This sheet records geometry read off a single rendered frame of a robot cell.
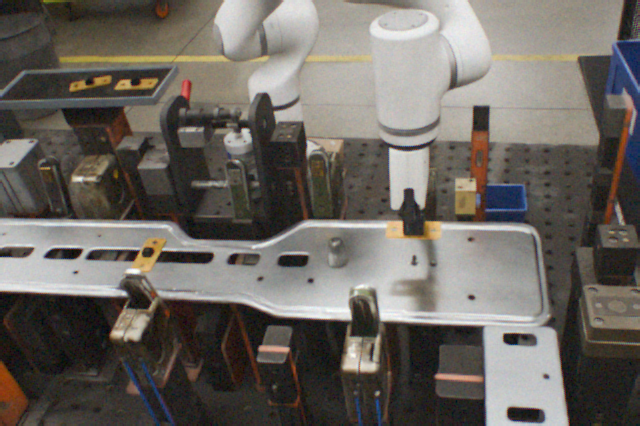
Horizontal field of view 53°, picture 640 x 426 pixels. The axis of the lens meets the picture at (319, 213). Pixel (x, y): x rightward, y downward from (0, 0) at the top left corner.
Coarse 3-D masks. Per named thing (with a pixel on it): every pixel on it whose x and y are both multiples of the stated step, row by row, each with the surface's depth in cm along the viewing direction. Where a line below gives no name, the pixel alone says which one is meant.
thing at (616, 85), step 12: (612, 48) 118; (624, 48) 119; (636, 48) 119; (612, 60) 119; (624, 60) 112; (636, 60) 120; (612, 72) 119; (624, 72) 112; (636, 72) 121; (612, 84) 119; (624, 84) 112; (636, 84) 106; (636, 96) 106; (636, 108) 106; (636, 120) 106; (636, 132) 107; (636, 144) 107; (636, 156) 107; (636, 168) 106
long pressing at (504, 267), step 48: (0, 240) 122; (48, 240) 120; (96, 240) 118; (144, 240) 116; (192, 240) 114; (240, 240) 112; (288, 240) 111; (384, 240) 108; (432, 240) 106; (480, 240) 105; (528, 240) 104; (0, 288) 112; (48, 288) 110; (96, 288) 108; (192, 288) 105; (240, 288) 103; (288, 288) 102; (336, 288) 101; (384, 288) 99; (432, 288) 98; (480, 288) 97; (528, 288) 96
